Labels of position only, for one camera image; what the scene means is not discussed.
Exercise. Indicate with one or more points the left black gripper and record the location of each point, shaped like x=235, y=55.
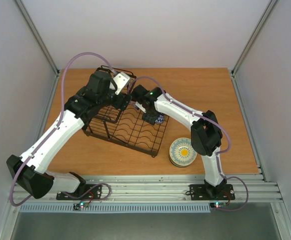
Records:
x=123, y=102

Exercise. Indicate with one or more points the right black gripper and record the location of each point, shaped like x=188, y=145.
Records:
x=148, y=116

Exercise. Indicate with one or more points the black wire dish rack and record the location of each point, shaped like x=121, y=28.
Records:
x=126, y=128

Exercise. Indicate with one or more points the yellow rimmed sun bowl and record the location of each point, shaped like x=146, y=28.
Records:
x=182, y=149

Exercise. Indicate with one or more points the blue white patterned bowl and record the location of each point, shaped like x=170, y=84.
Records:
x=160, y=119

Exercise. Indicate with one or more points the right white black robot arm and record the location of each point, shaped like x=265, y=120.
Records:
x=206, y=137

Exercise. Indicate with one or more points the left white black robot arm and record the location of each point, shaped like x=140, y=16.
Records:
x=29, y=170

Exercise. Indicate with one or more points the left small circuit board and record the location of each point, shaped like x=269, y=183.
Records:
x=81, y=206

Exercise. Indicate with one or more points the small circuit board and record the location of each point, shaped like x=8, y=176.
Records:
x=81, y=206
x=218, y=205

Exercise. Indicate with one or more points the right small circuit board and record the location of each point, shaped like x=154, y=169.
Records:
x=218, y=205

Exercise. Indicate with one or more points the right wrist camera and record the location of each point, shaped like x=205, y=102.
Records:
x=140, y=107

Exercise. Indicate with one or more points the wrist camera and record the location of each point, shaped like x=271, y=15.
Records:
x=140, y=107
x=121, y=80

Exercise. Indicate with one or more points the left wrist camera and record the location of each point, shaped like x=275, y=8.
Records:
x=121, y=80

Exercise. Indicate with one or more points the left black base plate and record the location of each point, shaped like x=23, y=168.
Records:
x=87, y=192

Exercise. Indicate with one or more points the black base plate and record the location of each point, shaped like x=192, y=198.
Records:
x=87, y=192
x=201, y=192

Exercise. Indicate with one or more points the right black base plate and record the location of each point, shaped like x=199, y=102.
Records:
x=201, y=192

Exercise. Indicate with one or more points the grey slotted cable duct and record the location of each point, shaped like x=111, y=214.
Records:
x=115, y=208

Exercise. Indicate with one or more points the aluminium frame rails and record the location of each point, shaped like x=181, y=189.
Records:
x=139, y=179

